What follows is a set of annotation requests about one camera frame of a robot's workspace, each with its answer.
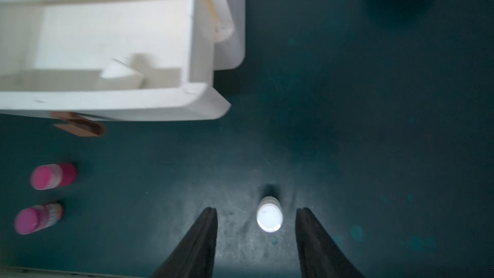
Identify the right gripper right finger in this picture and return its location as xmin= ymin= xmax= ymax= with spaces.
xmin=295 ymin=208 xmax=363 ymax=277

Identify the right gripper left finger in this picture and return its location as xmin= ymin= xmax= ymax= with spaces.
xmin=152 ymin=207 xmax=218 ymax=278

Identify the white paint can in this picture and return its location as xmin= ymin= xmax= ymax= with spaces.
xmin=256 ymin=196 xmax=284 ymax=233

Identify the pink paint can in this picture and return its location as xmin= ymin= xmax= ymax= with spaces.
xmin=30 ymin=163 xmax=77 ymax=190
xmin=14 ymin=202 xmax=64 ymax=235

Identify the white three-drawer cabinet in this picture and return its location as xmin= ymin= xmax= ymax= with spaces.
xmin=1 ymin=0 xmax=246 ymax=136

